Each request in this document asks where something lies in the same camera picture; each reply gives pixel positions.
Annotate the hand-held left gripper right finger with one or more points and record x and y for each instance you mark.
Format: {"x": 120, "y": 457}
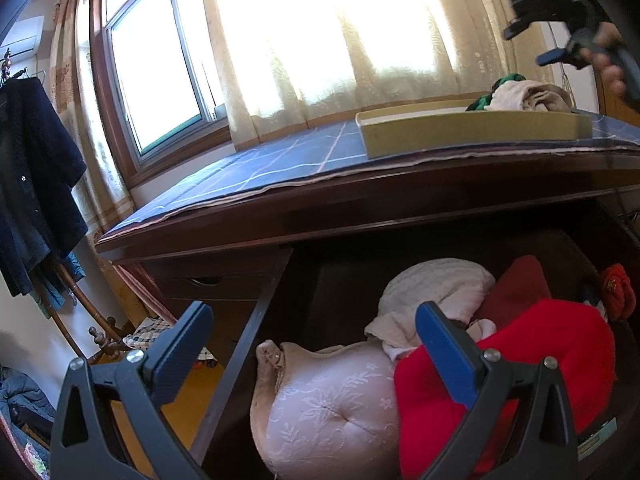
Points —
{"x": 445, "y": 355}

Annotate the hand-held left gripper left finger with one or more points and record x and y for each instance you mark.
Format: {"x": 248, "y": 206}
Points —
{"x": 182, "y": 355}

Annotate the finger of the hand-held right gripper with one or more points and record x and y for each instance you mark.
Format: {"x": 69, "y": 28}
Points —
{"x": 550, "y": 56}
{"x": 517, "y": 30}

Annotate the beige cloth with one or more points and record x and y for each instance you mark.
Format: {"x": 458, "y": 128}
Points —
{"x": 540, "y": 95}

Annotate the green cloth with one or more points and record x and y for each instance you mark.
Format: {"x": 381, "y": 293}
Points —
{"x": 510, "y": 79}

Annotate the white underwear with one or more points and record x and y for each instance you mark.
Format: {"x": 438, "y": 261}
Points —
{"x": 435, "y": 285}

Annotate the bright red cloth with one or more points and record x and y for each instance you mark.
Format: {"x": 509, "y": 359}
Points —
{"x": 540, "y": 340}

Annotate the dark red cloth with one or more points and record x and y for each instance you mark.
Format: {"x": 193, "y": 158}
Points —
{"x": 520, "y": 285}

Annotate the shallow cardboard box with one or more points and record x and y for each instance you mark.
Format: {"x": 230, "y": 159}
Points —
{"x": 450, "y": 132}

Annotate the dark wooden drawer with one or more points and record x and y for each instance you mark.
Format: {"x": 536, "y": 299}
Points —
{"x": 340, "y": 280}

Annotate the pink bra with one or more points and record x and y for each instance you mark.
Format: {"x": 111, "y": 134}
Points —
{"x": 320, "y": 410}

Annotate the small red cloth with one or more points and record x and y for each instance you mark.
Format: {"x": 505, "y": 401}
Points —
{"x": 617, "y": 290}

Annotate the person's right hand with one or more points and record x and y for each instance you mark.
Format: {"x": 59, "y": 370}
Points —
{"x": 607, "y": 35}

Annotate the checkered cloth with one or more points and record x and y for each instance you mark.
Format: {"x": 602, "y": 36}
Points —
{"x": 150, "y": 332}

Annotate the teal garment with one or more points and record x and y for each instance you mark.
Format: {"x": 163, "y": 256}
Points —
{"x": 75, "y": 267}

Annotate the white and navy cloth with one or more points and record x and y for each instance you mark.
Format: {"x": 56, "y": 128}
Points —
{"x": 597, "y": 307}

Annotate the dark padded jacket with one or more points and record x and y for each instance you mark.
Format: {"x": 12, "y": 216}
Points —
{"x": 25, "y": 400}

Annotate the teal metal plate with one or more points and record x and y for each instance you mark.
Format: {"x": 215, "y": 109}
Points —
{"x": 597, "y": 440}

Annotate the dark wooden dresser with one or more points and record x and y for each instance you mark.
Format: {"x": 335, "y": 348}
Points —
{"x": 300, "y": 220}

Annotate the colourful cloth pile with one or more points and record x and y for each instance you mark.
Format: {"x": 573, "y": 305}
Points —
{"x": 37, "y": 460}

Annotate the beige patterned side curtain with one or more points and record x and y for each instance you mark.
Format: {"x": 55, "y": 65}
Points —
{"x": 107, "y": 180}

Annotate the blue plaid cloth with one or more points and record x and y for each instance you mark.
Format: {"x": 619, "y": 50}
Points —
{"x": 280, "y": 160}

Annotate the cream sheer curtain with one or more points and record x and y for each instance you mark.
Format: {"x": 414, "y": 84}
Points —
{"x": 300, "y": 85}

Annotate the dark navy jacket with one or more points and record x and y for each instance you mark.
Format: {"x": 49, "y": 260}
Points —
{"x": 35, "y": 185}

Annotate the white air conditioner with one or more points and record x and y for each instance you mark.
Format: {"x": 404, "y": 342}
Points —
{"x": 27, "y": 35}

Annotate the window with brown frame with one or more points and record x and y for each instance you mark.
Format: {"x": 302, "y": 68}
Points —
{"x": 150, "y": 85}

